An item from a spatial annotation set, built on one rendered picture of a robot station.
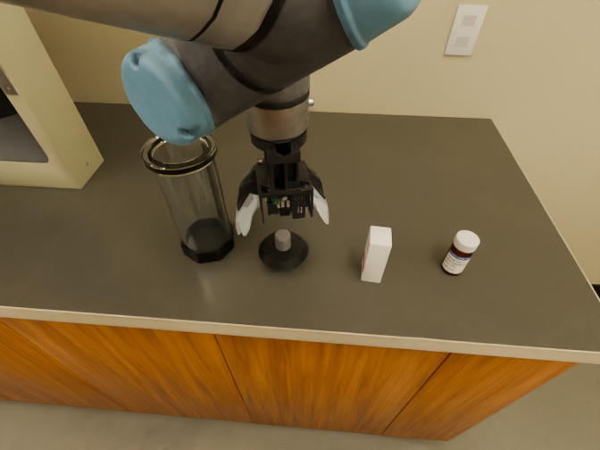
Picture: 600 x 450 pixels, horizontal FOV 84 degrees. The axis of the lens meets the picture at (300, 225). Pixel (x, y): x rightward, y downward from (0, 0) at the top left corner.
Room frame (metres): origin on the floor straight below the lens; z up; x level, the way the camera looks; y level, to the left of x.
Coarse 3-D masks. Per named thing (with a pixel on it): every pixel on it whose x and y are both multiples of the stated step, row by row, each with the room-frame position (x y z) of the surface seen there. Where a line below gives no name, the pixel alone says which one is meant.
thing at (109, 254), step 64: (128, 128) 0.84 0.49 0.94; (320, 128) 0.84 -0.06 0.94; (384, 128) 0.84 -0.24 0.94; (448, 128) 0.84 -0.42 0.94; (0, 192) 0.57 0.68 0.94; (64, 192) 0.57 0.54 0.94; (128, 192) 0.57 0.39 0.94; (384, 192) 0.57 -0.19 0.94; (448, 192) 0.57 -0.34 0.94; (512, 192) 0.57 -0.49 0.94; (0, 256) 0.38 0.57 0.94; (64, 256) 0.38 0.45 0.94; (128, 256) 0.38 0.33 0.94; (256, 256) 0.38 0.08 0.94; (320, 256) 0.38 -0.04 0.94; (512, 256) 0.38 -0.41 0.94; (64, 320) 0.27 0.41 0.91; (128, 320) 0.26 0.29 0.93; (192, 320) 0.25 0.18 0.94; (256, 320) 0.25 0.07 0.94; (320, 320) 0.25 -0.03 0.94; (384, 320) 0.25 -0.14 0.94; (448, 320) 0.25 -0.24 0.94; (512, 320) 0.25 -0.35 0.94; (576, 320) 0.25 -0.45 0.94
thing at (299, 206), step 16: (256, 144) 0.34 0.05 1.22; (272, 144) 0.33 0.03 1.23; (288, 144) 0.34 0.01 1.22; (272, 160) 0.31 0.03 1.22; (288, 160) 0.31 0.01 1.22; (256, 176) 0.35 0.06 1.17; (272, 176) 0.31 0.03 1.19; (288, 176) 0.34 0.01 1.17; (304, 176) 0.35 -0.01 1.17; (272, 192) 0.31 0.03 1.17; (288, 192) 0.31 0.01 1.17; (304, 192) 0.32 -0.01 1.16; (272, 208) 0.32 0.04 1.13; (288, 208) 0.33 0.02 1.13; (304, 208) 0.32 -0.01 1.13
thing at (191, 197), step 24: (144, 144) 0.42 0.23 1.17; (168, 144) 0.45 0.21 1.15; (192, 144) 0.46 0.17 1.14; (216, 144) 0.42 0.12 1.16; (168, 168) 0.36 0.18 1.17; (216, 168) 0.42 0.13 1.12; (168, 192) 0.38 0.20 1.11; (192, 192) 0.37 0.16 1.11; (216, 192) 0.40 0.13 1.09; (192, 216) 0.37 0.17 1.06; (216, 216) 0.39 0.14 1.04; (192, 240) 0.37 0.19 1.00; (216, 240) 0.38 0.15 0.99
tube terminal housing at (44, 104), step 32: (0, 32) 0.61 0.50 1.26; (32, 32) 0.68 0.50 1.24; (0, 64) 0.58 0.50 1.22; (32, 64) 0.64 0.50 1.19; (32, 96) 0.60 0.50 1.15; (64, 96) 0.67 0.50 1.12; (32, 128) 0.58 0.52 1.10; (64, 128) 0.63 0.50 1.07; (64, 160) 0.58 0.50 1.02; (96, 160) 0.66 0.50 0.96
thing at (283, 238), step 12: (264, 240) 0.39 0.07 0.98; (276, 240) 0.37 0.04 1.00; (288, 240) 0.37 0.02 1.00; (300, 240) 0.39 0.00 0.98; (264, 252) 0.37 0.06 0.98; (276, 252) 0.37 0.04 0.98; (288, 252) 0.37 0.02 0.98; (300, 252) 0.37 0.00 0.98; (276, 264) 0.34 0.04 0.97; (288, 264) 0.34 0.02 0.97
